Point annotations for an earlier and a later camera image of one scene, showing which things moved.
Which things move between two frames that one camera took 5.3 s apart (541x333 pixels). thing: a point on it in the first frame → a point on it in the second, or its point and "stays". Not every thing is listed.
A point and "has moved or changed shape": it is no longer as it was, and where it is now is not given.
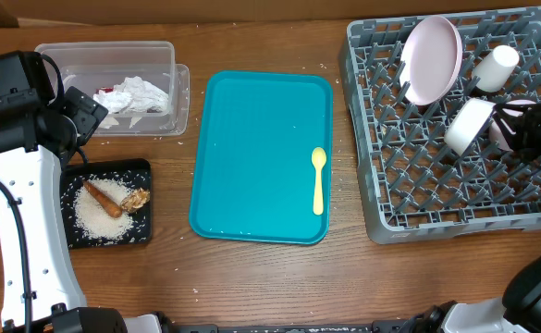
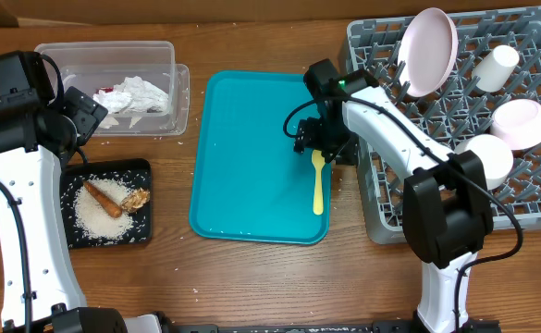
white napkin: x=134 y=94 stays
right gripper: x=535 y=116 → x=311 y=141
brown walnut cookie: x=135 y=201 stays
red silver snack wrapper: x=107 y=90 stays
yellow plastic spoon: x=318 y=158 stays
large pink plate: x=430 y=56 has moved or changed shape
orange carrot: x=113 y=209 stays
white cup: x=492 y=72 stays
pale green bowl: x=463 y=129 → x=496 y=157
